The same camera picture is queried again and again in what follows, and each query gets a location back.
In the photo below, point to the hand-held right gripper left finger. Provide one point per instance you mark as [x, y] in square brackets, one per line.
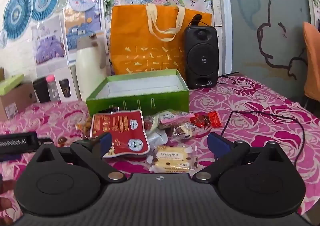
[105, 144]

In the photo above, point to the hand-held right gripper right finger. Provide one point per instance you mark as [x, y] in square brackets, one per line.
[217, 144]

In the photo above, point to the red snack pouch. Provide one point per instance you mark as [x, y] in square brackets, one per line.
[122, 128]

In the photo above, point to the red candy wrapper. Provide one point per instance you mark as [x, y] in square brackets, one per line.
[210, 119]

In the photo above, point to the clear nut snack packet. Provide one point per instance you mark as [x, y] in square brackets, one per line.
[83, 127]

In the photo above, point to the dark shiny snack packet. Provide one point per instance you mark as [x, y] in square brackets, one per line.
[110, 110]

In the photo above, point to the pink snack packet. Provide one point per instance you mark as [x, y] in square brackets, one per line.
[175, 118]

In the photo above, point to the white snack packet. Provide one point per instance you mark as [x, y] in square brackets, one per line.
[157, 139]

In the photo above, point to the green cardboard box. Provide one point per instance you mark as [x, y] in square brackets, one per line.
[150, 101]

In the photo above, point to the clear chocolate snack packet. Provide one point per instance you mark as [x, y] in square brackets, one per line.
[185, 132]

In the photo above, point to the brown cardboard box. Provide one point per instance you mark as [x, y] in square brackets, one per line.
[17, 102]

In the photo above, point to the small brown snack packet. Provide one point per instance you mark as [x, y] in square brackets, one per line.
[63, 141]

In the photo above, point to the clear yellow biscuit packet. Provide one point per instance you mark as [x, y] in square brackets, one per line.
[172, 158]

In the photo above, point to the pink floral tablecloth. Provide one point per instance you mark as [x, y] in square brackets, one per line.
[250, 106]

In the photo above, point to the black cup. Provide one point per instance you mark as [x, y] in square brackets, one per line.
[41, 91]

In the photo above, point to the green box lid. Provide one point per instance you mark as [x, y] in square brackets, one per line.
[11, 83]

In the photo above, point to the clear bottle pink lid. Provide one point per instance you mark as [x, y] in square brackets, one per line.
[53, 89]

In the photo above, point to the white cup carton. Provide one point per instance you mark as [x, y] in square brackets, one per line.
[66, 85]

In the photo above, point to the white thermos jug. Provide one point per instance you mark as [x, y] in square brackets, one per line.
[87, 70]

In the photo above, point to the black speaker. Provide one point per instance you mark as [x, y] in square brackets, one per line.
[201, 60]

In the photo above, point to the purple bedding poster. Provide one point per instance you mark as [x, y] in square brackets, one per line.
[48, 40]

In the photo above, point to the orange tote bag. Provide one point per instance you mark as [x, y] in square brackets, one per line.
[140, 40]

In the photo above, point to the blue bedding poster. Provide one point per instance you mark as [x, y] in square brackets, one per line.
[80, 30]

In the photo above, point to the orange chair back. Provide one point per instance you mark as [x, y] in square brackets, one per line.
[312, 65]

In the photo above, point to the group of paper fans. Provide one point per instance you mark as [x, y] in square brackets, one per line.
[17, 13]

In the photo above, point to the white door frame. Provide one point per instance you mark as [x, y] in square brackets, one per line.
[220, 15]

